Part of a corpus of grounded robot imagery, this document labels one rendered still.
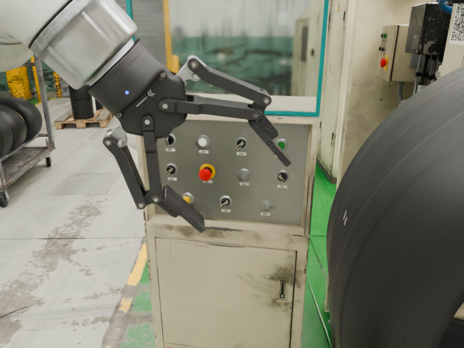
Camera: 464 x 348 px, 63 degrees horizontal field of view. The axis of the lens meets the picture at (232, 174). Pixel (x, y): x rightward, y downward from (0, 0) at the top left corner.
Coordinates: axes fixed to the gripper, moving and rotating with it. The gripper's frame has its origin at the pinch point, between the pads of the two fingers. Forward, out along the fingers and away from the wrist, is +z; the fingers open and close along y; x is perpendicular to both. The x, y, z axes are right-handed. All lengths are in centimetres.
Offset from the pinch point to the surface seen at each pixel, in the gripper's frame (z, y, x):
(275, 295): 69, 30, -49
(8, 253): 32, 206, -192
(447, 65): 22, -39, -27
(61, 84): -20, 367, -912
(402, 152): 6.5, -17.5, 5.0
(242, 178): 32, 13, -61
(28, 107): -28, 198, -375
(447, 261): 10.4, -13.3, 16.3
